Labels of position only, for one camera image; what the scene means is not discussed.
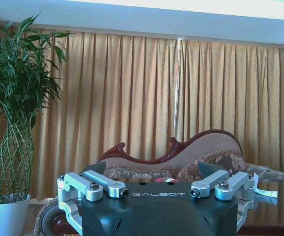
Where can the small pink trash item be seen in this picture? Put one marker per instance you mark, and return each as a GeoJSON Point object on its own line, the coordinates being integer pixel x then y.
{"type": "Point", "coordinates": [160, 180]}

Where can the dark round wooden stool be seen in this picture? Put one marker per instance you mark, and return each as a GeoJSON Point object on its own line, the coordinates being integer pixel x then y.
{"type": "Point", "coordinates": [55, 221]}

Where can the white plant pot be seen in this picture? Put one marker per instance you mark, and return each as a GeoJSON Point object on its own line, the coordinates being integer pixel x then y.
{"type": "Point", "coordinates": [7, 216]}

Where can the golden pleated curtain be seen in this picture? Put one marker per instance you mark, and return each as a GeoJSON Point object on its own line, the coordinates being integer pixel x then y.
{"type": "Point", "coordinates": [112, 98]}
{"type": "Point", "coordinates": [232, 93]}

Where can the green braided bamboo plant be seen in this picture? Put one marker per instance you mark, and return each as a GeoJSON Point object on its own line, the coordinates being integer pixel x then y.
{"type": "Point", "coordinates": [13, 81]}

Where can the brown floral cushion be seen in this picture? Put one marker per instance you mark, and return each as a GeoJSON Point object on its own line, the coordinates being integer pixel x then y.
{"type": "Point", "coordinates": [220, 163]}

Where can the dark glossy wooden table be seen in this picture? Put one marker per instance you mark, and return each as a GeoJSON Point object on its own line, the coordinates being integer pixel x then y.
{"type": "Point", "coordinates": [269, 211]}

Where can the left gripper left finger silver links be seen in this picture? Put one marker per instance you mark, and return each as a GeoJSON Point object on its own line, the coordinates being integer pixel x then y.
{"type": "Point", "coordinates": [77, 183]}

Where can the carved wooden floral chaise sofa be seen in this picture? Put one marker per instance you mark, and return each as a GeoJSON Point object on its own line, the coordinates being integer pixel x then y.
{"type": "Point", "coordinates": [200, 147]}

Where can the small white trash item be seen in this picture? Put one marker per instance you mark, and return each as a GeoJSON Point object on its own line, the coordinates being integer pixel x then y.
{"type": "Point", "coordinates": [170, 180]}

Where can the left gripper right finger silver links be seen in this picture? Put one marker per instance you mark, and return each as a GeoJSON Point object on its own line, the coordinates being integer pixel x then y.
{"type": "Point", "coordinates": [232, 184]}

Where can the white crumpled paper scrap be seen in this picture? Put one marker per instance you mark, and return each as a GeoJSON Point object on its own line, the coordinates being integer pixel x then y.
{"type": "Point", "coordinates": [264, 191]}

